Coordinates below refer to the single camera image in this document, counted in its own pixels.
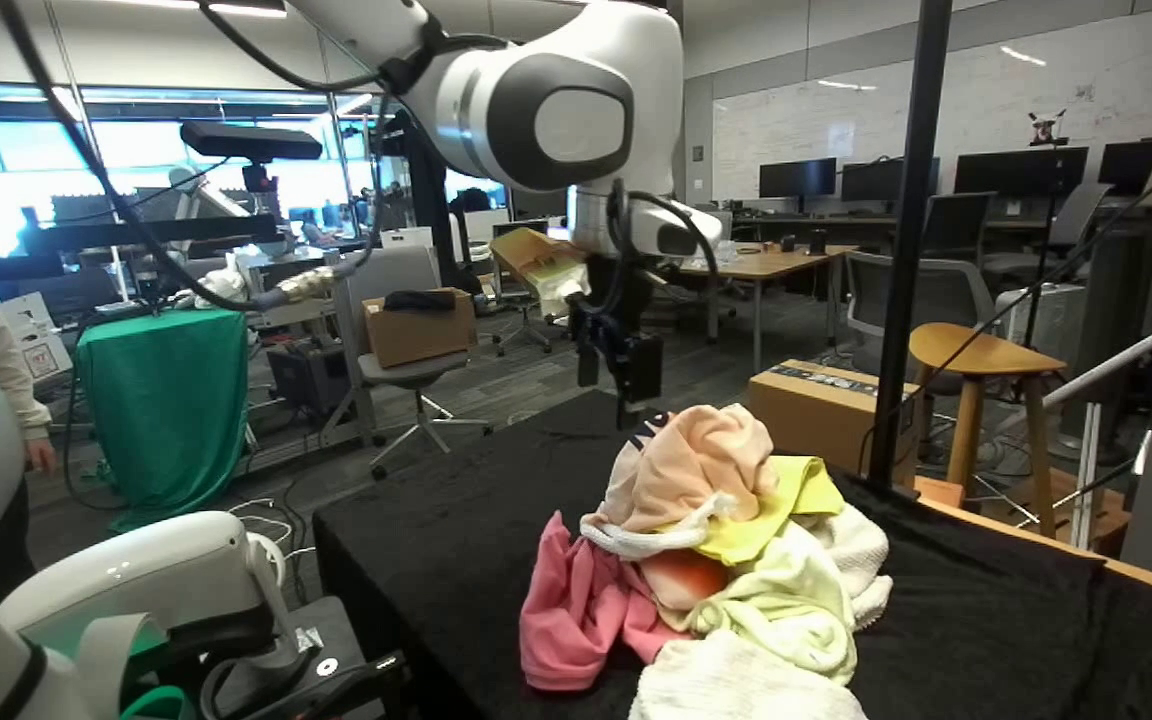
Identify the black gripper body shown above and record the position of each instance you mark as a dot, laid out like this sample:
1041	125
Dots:
611	336

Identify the peach cloth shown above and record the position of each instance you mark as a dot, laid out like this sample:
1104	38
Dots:
676	475

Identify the red white ball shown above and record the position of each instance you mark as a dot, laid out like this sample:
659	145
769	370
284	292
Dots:
683	576

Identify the yellow cloth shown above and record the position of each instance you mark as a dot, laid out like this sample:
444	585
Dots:
790	488

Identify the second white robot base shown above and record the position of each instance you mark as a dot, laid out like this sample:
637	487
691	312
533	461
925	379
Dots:
176	621

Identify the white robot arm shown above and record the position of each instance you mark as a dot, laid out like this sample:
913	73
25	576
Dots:
588	108

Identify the white shirt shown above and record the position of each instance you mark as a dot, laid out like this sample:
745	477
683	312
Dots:
857	550

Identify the cardboard box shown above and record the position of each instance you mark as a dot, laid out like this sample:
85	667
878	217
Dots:
816	410

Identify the pink cloth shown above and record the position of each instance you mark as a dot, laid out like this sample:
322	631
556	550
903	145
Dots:
578	611

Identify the black table cloth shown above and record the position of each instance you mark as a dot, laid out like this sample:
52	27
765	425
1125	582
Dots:
435	566

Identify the pale green cloth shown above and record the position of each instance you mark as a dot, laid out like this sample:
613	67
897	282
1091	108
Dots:
790	601

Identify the wooden stool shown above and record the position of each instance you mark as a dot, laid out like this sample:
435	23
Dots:
978	363

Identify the white towel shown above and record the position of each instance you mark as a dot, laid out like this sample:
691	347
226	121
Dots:
725	678

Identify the black vertical pole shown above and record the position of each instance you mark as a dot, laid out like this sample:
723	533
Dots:
909	221

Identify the person in beige top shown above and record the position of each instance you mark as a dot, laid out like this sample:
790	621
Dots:
39	459

